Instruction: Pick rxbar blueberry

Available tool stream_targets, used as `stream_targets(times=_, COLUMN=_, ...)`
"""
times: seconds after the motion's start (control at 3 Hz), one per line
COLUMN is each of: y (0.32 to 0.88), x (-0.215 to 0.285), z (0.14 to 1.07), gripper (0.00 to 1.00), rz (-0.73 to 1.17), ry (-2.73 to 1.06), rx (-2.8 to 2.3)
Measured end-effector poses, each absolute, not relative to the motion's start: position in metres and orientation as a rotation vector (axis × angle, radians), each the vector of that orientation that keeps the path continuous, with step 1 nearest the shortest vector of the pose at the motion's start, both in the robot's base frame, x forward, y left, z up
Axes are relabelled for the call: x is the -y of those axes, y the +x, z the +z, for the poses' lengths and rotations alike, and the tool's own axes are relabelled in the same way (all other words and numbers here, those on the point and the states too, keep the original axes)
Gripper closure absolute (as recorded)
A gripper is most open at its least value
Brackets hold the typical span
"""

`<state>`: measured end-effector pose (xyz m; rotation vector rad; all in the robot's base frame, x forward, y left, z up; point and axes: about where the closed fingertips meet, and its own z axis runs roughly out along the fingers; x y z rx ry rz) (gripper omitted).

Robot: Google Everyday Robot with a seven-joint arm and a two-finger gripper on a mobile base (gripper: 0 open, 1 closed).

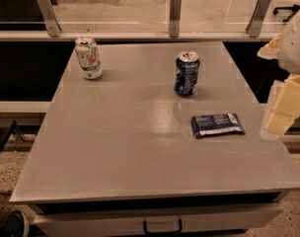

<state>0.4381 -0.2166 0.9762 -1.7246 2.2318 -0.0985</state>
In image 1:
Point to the left metal rail bracket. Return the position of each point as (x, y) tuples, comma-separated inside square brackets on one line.
[(52, 27)]

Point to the right metal rail bracket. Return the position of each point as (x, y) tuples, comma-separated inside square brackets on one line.
[(254, 27)]

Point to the white drawer with black handle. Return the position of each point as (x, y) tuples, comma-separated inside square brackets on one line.
[(155, 222)]

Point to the dark round wheel object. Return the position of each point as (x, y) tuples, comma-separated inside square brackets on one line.
[(16, 225)]

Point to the middle metal rail bracket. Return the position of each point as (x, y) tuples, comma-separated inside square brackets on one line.
[(174, 18)]

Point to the white 7up soda can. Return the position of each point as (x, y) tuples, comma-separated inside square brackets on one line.
[(88, 57)]

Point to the blue pepsi soda can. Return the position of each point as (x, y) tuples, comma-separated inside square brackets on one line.
[(187, 67)]

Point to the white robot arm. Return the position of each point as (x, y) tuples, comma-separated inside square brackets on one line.
[(285, 48)]

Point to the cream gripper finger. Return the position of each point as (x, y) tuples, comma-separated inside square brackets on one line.
[(283, 105)]

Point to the metal rail bracket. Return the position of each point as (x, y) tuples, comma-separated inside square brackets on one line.
[(254, 27), (174, 18), (52, 27)]

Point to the black office chair base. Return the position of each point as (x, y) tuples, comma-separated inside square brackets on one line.
[(293, 9)]

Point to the black side table edge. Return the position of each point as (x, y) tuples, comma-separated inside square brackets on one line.
[(0, 135)]

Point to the blue rxbar blueberry wrapper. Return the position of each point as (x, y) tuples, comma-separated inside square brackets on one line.
[(216, 125)]

